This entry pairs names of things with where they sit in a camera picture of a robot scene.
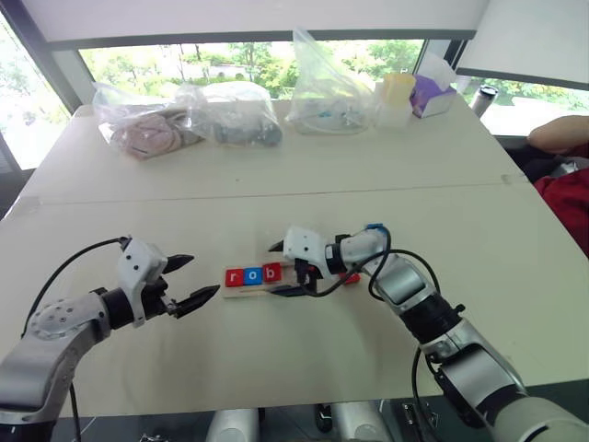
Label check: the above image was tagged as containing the yellow and white cup stack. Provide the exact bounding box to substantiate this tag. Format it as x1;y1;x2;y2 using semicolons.
374;71;416;130

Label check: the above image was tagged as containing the red garment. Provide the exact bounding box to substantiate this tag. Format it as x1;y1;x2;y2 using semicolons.
532;167;589;259

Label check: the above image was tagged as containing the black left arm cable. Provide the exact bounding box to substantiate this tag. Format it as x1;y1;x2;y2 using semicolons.
21;236;133;442

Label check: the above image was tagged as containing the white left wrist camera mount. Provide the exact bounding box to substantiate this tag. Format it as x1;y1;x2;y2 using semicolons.
118;236;169;329

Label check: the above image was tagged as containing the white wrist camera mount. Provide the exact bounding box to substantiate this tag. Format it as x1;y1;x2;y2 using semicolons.
118;236;169;329
282;226;331;278

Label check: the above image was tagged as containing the black thermos cup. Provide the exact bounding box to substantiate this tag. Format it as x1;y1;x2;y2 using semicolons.
470;84;501;123

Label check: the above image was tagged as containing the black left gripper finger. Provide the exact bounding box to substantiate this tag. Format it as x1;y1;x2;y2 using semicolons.
176;285;222;320
166;253;196;275

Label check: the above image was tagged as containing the silver rounded robot part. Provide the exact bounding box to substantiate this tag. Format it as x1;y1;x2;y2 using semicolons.
330;401;384;442
208;407;261;442

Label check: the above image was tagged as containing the purple tissue box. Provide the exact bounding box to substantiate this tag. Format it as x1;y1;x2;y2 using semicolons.
409;50;459;119

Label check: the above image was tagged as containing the black rounded robot part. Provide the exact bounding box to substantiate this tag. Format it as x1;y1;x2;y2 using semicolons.
312;404;338;435

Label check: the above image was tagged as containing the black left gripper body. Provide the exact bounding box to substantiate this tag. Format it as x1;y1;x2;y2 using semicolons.
139;274;179;322

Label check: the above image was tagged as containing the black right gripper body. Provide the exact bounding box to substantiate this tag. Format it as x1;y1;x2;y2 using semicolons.
293;259;324;297

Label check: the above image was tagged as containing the plastic bag with pink items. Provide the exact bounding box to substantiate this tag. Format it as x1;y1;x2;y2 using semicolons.
92;81;204;161

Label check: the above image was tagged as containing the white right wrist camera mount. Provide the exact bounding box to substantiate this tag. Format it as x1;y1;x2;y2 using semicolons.
282;226;331;278

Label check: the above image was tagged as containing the tall clear plastic bag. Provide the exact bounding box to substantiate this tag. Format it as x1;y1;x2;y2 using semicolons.
284;27;376;136

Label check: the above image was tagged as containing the plastic bag with grey items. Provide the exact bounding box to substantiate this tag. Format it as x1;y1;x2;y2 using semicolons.
176;81;284;150

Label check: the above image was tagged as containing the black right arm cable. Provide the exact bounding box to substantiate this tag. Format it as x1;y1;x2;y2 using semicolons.
317;228;466;415

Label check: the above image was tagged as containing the wooden letter tray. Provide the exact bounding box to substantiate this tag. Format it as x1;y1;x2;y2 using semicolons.
222;238;361;303

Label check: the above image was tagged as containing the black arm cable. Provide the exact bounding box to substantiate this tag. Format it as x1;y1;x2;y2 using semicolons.
21;236;133;442
317;228;466;415

